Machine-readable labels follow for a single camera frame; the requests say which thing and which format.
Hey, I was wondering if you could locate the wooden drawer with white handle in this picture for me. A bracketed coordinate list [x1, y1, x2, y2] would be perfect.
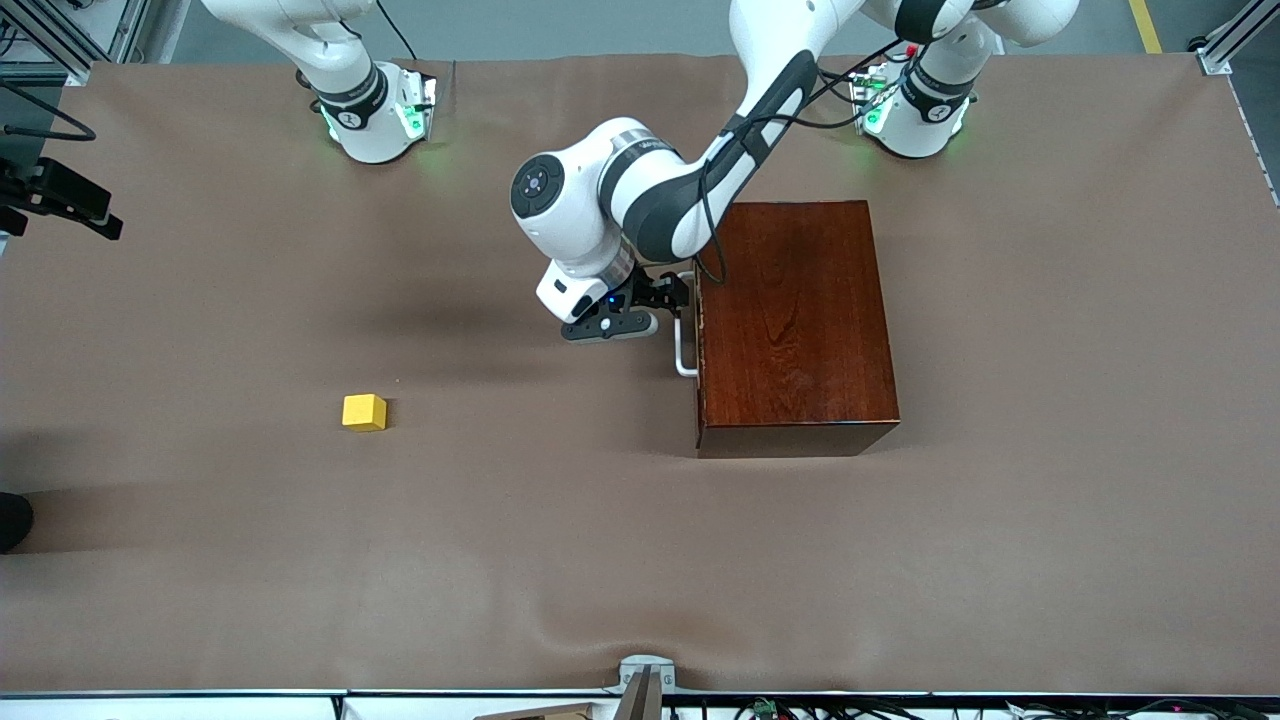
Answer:
[674, 268, 701, 379]

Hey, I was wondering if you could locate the black left base cable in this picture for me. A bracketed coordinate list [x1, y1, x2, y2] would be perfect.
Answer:
[815, 60, 863, 106]

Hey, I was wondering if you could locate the brown table mat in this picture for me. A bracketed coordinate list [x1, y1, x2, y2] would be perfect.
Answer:
[0, 52, 1280, 696]

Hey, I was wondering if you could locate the black round object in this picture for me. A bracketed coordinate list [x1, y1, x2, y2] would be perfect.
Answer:
[0, 492, 35, 553]

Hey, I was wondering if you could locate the tan board piece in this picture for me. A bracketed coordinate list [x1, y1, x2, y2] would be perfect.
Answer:
[475, 702, 601, 720]

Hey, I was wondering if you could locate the grey metal clamp bracket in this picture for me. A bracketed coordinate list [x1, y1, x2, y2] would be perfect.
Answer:
[605, 655, 678, 720]

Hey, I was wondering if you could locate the aluminium frame with diagonal bar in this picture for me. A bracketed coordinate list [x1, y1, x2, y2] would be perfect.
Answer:
[0, 0, 151, 86]

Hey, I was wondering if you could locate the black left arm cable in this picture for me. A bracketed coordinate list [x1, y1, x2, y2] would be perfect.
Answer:
[695, 40, 911, 286]

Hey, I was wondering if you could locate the aluminium frame profile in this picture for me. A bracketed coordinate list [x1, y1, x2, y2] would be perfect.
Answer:
[1195, 0, 1280, 76]

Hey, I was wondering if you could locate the thin black right base cable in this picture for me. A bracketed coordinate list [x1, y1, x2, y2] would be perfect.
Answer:
[375, 0, 417, 61]

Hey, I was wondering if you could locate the dark wooden cabinet box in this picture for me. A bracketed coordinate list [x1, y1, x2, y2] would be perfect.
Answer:
[695, 200, 901, 459]

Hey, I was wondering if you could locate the white table edge rail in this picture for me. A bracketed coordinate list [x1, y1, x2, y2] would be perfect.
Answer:
[0, 690, 1280, 720]

